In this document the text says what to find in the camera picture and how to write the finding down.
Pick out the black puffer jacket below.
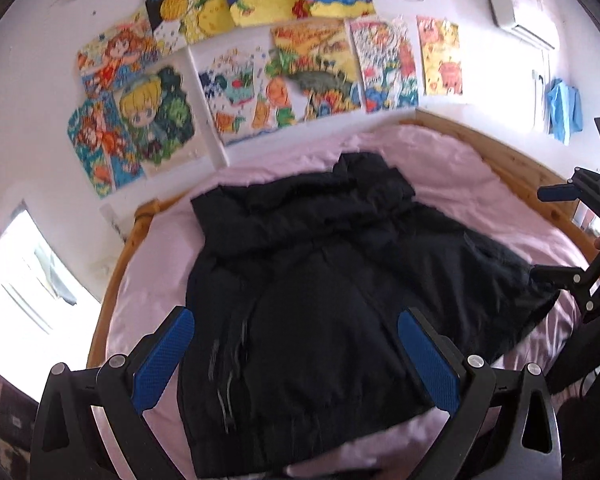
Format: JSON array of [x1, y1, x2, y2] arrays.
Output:
[[178, 153, 558, 479]]

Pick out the blue hanging cloth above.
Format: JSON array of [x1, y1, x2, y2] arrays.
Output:
[[546, 78, 583, 146]]

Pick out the pink duvet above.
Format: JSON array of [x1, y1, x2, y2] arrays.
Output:
[[89, 122, 594, 480]]

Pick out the window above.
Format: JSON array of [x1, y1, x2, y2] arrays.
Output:
[[0, 207, 100, 401]]

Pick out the white air conditioner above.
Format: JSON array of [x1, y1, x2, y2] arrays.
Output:
[[489, 0, 560, 51]]

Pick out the bears and chicks drawing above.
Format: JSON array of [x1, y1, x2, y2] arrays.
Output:
[[416, 16, 464, 96]]

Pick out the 2024 calendar drawing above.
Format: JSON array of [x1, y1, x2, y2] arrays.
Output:
[[350, 16, 419, 113]]

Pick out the red-haired mermaid drawing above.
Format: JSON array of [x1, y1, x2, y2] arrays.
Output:
[[67, 92, 145, 198]]

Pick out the landscape hill drawing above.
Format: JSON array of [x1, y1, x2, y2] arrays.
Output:
[[271, 18, 361, 122]]

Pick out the orange slices drawing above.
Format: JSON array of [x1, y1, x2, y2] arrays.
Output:
[[196, 38, 304, 146]]

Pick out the red-haired girl drawing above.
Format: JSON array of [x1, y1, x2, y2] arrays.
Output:
[[76, 6, 161, 99]]

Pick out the pineapple yellow drawing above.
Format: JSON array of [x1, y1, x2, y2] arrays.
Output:
[[144, 0, 235, 56]]

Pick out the wooden bed frame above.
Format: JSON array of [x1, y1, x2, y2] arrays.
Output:
[[87, 108, 597, 367]]

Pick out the white wall socket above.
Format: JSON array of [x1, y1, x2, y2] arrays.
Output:
[[99, 204, 126, 242]]

